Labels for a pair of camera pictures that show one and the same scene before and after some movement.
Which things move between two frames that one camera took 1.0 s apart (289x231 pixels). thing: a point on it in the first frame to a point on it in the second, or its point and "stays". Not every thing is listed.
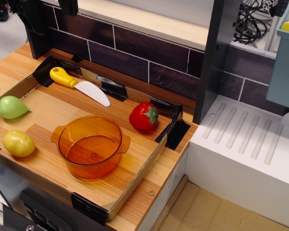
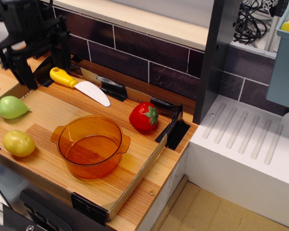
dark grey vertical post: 225,20 stays
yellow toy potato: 19,143 stays
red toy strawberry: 143,116 stays
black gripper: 33,10 to 29,34
